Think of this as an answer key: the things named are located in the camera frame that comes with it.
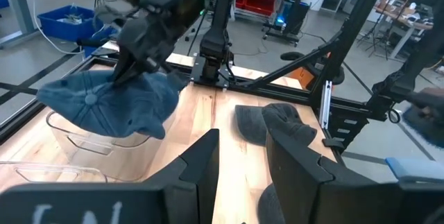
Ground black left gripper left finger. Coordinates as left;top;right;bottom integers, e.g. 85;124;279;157
144;128;221;224

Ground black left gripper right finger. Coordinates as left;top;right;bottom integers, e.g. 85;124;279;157
265;128;400;224

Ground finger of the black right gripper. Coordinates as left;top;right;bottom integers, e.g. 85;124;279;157
111;55;139;87
137;59;166;78

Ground dark sock aloft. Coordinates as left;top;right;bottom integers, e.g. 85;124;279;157
257;183;287;224

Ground dark grey cap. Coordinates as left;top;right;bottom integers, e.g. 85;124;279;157
234;102;318;147

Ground clear plastic bin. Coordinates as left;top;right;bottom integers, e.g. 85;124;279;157
44;109;178;184
0;161;109;193

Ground orange box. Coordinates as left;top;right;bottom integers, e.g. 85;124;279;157
287;66;315;90

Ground blue padded seat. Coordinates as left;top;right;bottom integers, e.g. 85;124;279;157
384;156;444;184

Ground black equipment cart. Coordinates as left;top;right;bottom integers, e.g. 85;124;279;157
262;0;311;46

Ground person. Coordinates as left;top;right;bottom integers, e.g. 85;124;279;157
402;87;444;149

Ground black tripod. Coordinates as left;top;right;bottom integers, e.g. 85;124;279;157
356;7;395;61

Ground wooden desk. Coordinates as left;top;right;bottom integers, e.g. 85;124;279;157
373;0;434;60

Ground white metal bracket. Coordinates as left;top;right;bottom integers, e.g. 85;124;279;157
318;80;333;130

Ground white cable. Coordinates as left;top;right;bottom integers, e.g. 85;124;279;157
24;0;85;55

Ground black aluminium rig frame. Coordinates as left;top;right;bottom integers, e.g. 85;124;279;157
0;0;444;157

